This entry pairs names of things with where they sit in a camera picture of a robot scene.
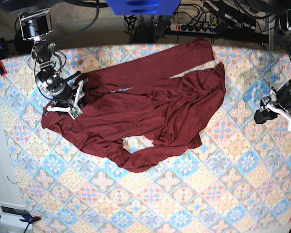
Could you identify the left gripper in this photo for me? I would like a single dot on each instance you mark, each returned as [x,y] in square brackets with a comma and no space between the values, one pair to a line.
[283,101]

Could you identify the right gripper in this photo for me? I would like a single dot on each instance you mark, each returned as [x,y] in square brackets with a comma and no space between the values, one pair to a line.
[51,83]

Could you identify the dark red t-shirt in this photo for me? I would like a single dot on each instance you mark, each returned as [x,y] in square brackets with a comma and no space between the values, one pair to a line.
[141,112]

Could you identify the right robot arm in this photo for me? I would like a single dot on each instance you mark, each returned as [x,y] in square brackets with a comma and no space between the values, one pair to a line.
[35,23]

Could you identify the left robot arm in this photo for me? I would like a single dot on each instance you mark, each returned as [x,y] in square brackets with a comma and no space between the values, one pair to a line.
[281,9]

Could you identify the patterned tablecloth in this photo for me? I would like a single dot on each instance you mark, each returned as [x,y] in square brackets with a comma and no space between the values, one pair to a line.
[237,181]

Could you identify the black round stool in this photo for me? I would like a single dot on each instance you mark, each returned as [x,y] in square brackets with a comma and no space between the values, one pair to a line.
[22,46]

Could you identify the black round object top right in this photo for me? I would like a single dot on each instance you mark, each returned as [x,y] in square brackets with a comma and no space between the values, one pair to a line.
[284,23]

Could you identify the white power strip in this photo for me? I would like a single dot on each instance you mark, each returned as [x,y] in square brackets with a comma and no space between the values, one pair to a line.
[193,28]

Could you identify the blue orange clamp lower left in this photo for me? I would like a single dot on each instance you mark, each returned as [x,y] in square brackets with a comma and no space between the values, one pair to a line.
[26,219]

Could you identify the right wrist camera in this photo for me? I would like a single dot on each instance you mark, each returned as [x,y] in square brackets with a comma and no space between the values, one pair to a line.
[74,112]

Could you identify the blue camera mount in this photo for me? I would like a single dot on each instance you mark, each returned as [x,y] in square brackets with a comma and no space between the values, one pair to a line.
[143,7]

